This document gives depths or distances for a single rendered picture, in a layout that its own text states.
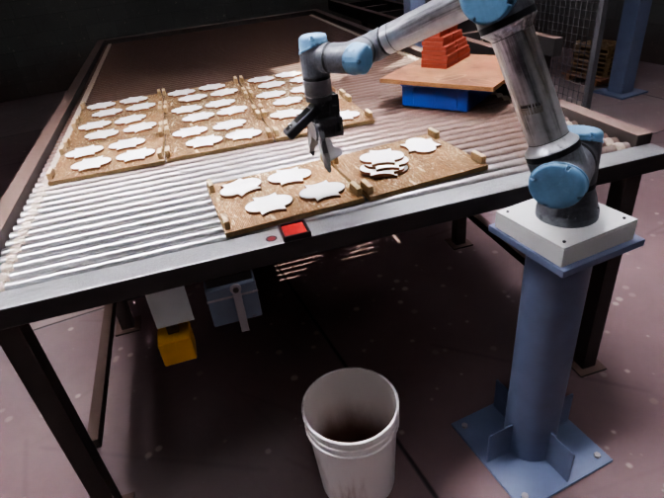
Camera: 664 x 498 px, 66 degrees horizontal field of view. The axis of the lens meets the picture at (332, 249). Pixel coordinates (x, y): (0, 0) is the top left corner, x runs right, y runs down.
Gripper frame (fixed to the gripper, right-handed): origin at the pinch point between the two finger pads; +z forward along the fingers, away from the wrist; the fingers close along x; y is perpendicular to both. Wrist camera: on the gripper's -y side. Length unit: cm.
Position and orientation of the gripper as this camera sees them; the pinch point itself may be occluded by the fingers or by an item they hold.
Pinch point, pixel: (318, 164)
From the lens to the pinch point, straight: 150.4
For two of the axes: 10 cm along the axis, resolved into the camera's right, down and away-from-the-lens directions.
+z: 1.0, 8.4, 5.3
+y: 9.3, -2.6, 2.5
